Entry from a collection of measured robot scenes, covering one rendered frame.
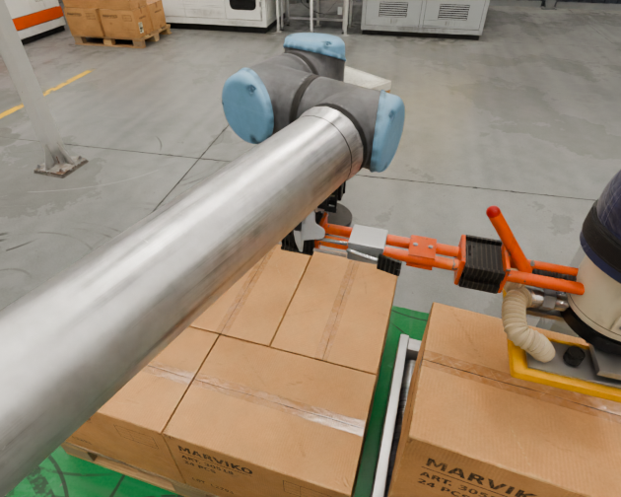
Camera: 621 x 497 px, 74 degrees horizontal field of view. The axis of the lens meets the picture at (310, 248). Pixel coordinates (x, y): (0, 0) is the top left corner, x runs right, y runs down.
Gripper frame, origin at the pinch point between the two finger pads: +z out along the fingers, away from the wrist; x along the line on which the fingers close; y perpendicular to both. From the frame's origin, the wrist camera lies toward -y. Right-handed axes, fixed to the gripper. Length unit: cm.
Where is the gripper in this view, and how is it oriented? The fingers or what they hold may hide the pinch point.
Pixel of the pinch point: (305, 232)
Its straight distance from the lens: 84.8
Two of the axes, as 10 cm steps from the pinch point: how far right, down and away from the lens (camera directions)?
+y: 9.6, 1.9, -2.3
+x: 2.9, -6.2, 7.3
